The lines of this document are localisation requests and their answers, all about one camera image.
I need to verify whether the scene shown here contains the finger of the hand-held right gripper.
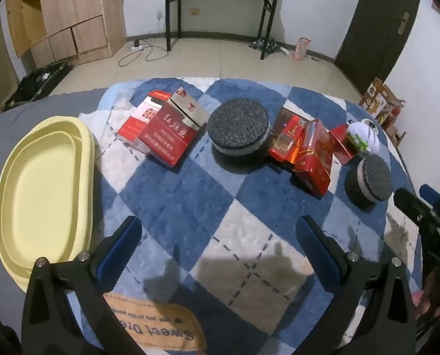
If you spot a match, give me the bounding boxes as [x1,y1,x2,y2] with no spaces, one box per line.
[393,188,440,237]
[419,184,440,213]

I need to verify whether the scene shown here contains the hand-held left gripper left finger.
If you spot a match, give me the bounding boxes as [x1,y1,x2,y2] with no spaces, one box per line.
[22,215,143,355]

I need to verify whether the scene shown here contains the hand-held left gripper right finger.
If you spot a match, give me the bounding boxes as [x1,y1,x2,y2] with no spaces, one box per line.
[296,214,417,355]

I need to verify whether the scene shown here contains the small black foam disc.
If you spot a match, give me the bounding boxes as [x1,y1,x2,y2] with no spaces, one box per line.
[345,154,393,204]

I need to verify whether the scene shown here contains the white plush ball keychain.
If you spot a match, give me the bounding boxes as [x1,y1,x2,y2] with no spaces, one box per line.
[346,119,380,155]

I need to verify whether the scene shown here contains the small red cigarette box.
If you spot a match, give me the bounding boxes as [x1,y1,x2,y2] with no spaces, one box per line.
[329,124,356,166]

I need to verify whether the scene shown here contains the orange red cigarette box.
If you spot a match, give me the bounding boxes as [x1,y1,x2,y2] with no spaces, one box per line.
[292,119,332,196]

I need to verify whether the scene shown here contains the yellow oval plastic basin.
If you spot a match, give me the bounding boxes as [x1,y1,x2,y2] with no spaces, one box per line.
[0,116,103,292]

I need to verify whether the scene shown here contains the dark red glossy cigarette box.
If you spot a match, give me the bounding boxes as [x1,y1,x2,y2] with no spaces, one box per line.
[268,106,315,163]

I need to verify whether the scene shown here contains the red cigarette box beige lid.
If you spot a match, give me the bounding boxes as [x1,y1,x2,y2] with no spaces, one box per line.
[138,88,209,167]

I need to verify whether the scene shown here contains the red white cigarette box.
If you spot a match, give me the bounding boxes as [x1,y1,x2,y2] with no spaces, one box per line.
[117,91,171,155]

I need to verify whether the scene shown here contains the large black foam disc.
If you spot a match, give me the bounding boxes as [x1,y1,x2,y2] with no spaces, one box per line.
[207,98,270,156]

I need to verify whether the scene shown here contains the printed cardboard boxes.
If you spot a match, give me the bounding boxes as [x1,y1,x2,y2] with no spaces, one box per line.
[359,78,406,126]

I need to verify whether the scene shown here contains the blue white checked blanket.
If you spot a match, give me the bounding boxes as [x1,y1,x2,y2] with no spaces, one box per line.
[62,77,424,355]

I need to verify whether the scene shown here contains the dark brown door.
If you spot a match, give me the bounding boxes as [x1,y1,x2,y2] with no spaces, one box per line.
[333,0,422,95]

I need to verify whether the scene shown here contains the pink plastic bottle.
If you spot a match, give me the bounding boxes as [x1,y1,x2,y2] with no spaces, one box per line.
[293,37,312,62]

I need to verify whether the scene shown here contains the black open suitcase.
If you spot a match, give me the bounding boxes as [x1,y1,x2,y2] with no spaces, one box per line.
[4,60,74,111]

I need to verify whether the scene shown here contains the dark patterned cloth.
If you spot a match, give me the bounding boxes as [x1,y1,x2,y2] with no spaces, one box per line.
[249,39,280,54]

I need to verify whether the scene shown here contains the wooden cabinet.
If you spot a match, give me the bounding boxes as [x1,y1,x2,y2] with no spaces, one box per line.
[5,0,127,68]

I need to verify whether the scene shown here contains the white power strip with cable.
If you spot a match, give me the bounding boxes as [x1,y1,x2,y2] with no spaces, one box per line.
[118,39,169,68]

